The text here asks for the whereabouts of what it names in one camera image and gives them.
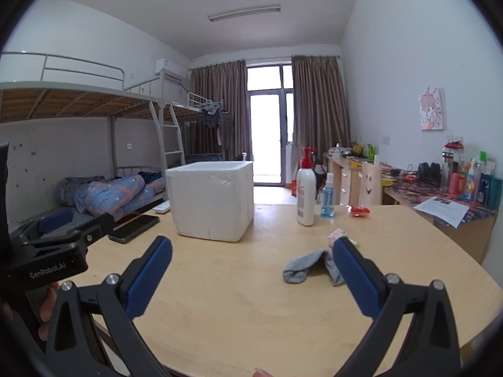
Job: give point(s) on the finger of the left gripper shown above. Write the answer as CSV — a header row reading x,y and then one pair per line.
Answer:
x,y
36,228

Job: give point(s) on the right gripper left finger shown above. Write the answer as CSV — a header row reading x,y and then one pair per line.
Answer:
x,y
74,346

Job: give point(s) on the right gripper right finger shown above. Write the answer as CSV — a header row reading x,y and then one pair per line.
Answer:
x,y
431,345

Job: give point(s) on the grey sock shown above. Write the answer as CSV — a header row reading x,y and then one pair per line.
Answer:
x,y
297,270

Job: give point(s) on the person's left hand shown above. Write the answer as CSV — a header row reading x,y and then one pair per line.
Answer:
x,y
48,305

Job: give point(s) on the person's right hand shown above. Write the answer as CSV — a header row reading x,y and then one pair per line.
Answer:
x,y
261,373

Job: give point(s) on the black smartphone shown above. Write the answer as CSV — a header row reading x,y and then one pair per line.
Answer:
x,y
132,229

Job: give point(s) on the blue plaid quilt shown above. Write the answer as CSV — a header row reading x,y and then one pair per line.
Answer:
x,y
118,197

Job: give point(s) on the white air conditioner remote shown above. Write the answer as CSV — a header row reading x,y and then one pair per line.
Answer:
x,y
162,208

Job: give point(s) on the white paper sheet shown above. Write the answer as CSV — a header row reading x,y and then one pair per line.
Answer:
x,y
444,209

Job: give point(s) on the metal bunk bed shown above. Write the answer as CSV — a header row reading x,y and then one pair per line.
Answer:
x,y
64,116

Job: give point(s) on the white styrofoam box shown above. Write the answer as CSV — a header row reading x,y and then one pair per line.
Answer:
x,y
212,200

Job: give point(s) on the red snack packet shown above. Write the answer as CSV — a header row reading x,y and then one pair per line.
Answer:
x,y
358,211

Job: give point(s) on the patterned desk cover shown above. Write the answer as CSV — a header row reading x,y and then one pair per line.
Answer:
x,y
408,189

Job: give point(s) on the black headphones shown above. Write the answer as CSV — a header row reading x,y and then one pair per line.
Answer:
x,y
430,173

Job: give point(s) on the teal cup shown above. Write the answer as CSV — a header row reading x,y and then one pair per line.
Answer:
x,y
494,194

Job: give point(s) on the smiley face wooden chair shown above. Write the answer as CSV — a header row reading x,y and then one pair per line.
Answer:
x,y
371,185

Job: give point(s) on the clear blue spray bottle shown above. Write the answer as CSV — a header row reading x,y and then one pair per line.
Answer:
x,y
327,197

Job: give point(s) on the wooden desk with drawers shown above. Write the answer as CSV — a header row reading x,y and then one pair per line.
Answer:
x,y
347,179

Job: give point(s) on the clear tumbler red lid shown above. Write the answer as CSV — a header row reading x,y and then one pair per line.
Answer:
x,y
451,158

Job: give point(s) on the white lotion pump bottle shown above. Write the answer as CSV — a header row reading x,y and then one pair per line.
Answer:
x,y
306,189

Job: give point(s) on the brown left curtain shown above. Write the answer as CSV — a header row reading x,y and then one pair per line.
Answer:
x,y
222,89

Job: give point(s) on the brown curtain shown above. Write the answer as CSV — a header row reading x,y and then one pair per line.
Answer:
x,y
321,114
222,89

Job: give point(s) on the brown right curtain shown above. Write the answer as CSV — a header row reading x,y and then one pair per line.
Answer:
x,y
321,114

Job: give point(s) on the ceiling tube light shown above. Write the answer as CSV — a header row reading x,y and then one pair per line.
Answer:
x,y
241,12

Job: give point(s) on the white wall air conditioner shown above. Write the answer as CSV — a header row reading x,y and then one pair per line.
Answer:
x,y
170,68

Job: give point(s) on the anime wall picture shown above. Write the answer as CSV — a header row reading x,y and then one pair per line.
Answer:
x,y
431,110

